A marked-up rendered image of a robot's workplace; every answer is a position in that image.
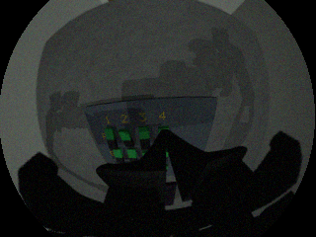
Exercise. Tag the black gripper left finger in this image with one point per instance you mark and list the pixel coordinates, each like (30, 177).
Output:
(149, 171)

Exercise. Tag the grey switch panel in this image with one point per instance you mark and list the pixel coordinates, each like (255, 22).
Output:
(126, 130)

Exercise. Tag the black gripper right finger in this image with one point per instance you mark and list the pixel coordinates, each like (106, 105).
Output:
(191, 165)

